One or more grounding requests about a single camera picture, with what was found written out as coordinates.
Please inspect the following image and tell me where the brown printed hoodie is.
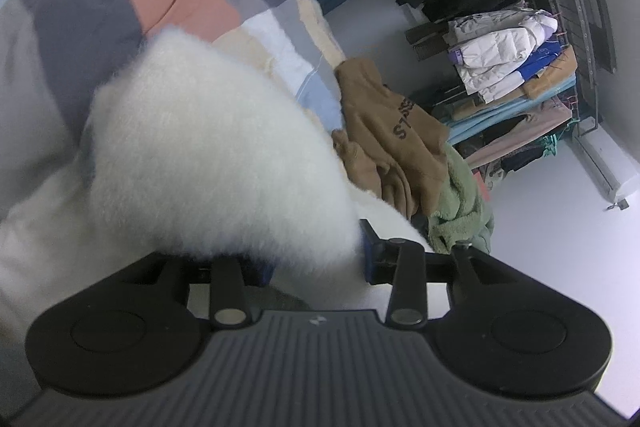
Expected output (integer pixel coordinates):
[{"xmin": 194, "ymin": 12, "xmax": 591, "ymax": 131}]
[{"xmin": 332, "ymin": 59, "xmax": 451, "ymax": 221}]

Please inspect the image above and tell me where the green fleece garment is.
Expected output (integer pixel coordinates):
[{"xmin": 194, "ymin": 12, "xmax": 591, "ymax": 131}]
[{"xmin": 427, "ymin": 144, "xmax": 496, "ymax": 256}]

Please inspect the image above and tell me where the black wall panel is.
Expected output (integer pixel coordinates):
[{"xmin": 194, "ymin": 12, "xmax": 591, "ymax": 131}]
[{"xmin": 562, "ymin": 0, "xmax": 617, "ymax": 72}]

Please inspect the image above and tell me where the pink hanging garment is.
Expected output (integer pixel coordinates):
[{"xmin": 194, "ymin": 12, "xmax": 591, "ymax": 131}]
[{"xmin": 467, "ymin": 97, "xmax": 574, "ymax": 168}]

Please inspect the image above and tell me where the tan hanging garment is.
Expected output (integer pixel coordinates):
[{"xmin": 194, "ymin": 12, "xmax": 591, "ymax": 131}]
[{"xmin": 522, "ymin": 47, "xmax": 579, "ymax": 100}]

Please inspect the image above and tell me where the light blue hanging garment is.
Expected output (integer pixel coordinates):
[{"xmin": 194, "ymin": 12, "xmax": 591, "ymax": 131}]
[{"xmin": 445, "ymin": 74, "xmax": 576, "ymax": 142}]

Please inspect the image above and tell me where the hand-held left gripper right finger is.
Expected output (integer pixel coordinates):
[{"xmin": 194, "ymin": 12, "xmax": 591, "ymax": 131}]
[{"xmin": 359, "ymin": 218, "xmax": 522, "ymax": 329}]

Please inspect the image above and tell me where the white air conditioner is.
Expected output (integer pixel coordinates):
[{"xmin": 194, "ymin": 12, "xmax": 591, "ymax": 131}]
[{"xmin": 575, "ymin": 129, "xmax": 640, "ymax": 210}]

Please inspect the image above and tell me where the white puffer jacket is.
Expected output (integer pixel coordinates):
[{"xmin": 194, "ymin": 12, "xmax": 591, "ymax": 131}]
[{"xmin": 447, "ymin": 9, "xmax": 559, "ymax": 104}]

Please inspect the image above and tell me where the blue and white jacket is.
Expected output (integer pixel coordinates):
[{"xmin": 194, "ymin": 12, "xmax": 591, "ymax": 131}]
[{"xmin": 520, "ymin": 39, "xmax": 566, "ymax": 82}]

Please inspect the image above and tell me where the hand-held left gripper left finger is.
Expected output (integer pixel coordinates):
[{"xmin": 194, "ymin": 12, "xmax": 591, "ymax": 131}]
[{"xmin": 112, "ymin": 252, "xmax": 275, "ymax": 329}]

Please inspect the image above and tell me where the olive hanging garment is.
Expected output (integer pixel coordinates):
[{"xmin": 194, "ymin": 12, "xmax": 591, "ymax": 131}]
[{"xmin": 405, "ymin": 22, "xmax": 458, "ymax": 60}]

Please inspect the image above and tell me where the white and blue fluffy sweater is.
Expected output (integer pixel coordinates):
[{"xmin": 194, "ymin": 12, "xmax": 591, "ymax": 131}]
[{"xmin": 0, "ymin": 29, "xmax": 427, "ymax": 348}]

